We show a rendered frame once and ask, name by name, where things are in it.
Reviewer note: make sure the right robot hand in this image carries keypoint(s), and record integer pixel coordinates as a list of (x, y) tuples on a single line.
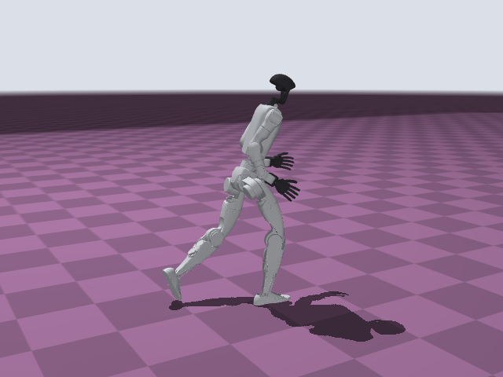
[(283, 186)]

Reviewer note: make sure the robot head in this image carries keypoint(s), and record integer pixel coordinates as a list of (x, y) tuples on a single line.
[(284, 84)]

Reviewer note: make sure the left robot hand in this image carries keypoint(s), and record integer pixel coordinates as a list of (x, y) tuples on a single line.
[(277, 161)]

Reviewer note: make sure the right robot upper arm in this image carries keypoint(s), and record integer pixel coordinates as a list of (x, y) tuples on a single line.
[(272, 120)]

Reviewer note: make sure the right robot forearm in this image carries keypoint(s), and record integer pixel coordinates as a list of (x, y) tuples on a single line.
[(259, 165)]

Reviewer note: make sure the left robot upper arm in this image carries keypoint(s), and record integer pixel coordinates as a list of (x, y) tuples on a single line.
[(243, 136)]

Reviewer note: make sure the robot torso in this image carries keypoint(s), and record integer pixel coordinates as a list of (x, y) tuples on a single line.
[(246, 168)]

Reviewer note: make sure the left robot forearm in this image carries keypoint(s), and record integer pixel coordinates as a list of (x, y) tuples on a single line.
[(266, 161)]

